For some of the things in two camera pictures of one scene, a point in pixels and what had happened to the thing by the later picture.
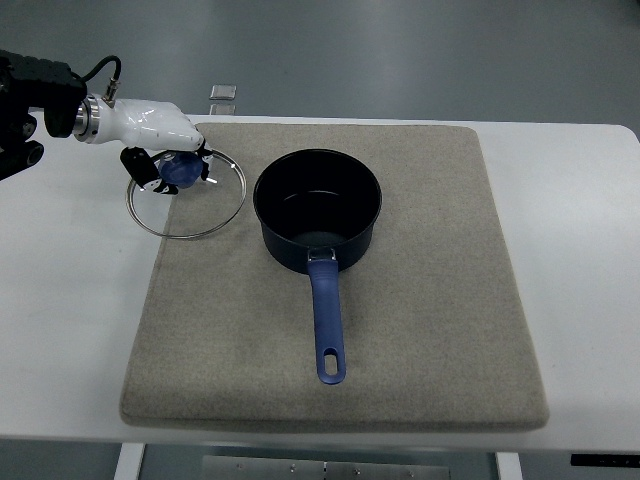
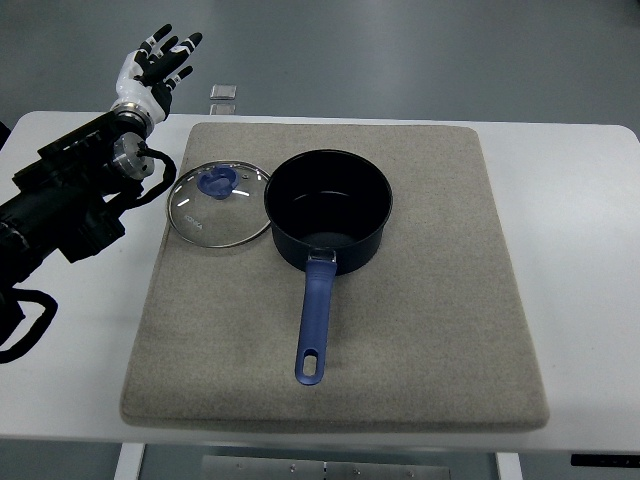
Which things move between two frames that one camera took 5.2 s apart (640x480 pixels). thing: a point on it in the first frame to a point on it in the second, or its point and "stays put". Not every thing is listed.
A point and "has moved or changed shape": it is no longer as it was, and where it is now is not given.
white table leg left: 130,461 stays put
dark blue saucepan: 316,210 has moved or changed shape
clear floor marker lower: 222,109 stays put
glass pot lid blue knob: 200,207 has moved or changed shape
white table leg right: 509,467 stays put
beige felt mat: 436,332 stays put
